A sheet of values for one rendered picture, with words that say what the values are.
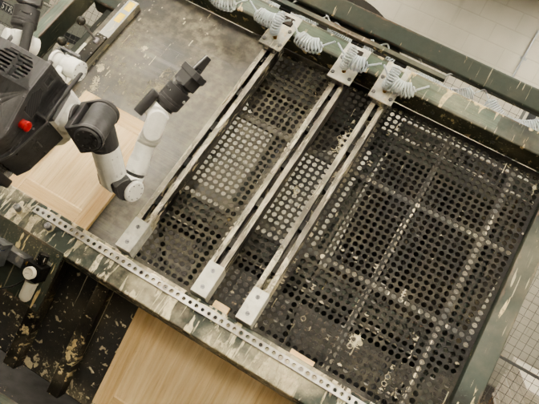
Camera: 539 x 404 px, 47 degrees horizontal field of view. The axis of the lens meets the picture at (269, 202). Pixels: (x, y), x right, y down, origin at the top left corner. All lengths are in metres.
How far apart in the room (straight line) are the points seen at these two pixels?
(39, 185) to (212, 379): 0.97
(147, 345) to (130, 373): 0.13
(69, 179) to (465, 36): 5.40
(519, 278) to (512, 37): 5.03
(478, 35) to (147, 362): 5.52
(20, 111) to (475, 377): 1.62
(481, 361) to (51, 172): 1.68
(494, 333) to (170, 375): 1.18
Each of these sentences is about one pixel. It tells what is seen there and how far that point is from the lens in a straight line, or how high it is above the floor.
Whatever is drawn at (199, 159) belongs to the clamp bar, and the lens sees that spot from 2.35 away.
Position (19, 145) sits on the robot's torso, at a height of 1.16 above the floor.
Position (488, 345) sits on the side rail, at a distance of 2.24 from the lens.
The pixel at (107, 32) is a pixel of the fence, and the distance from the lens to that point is 2.77.
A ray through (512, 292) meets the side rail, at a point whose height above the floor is 1.40.
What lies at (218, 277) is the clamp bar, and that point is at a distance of 2.15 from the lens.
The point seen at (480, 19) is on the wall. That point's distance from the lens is 7.19.
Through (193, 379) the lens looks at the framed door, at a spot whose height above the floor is 0.56.
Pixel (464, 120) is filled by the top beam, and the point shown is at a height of 1.88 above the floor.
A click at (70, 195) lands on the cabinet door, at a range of 2.42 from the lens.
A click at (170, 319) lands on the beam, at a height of 0.81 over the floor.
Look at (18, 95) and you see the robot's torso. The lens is 1.89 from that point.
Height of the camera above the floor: 1.61
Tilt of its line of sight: 8 degrees down
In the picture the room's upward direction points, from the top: 27 degrees clockwise
